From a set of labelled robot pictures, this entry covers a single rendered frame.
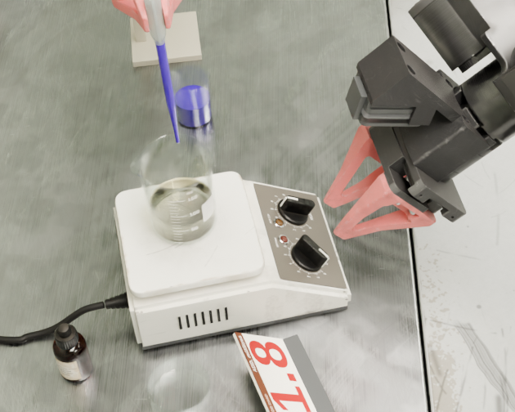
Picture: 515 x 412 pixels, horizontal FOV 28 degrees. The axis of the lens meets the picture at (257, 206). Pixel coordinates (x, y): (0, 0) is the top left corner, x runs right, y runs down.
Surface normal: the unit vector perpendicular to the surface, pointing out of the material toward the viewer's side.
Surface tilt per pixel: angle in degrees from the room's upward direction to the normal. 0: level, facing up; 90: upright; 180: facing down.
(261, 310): 90
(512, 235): 0
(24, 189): 0
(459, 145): 90
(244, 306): 90
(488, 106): 55
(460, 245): 0
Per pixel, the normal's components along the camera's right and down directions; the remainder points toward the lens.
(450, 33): -0.47, 0.34
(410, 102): 0.20, 0.75
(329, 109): -0.04, -0.64
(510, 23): 0.33, -0.26
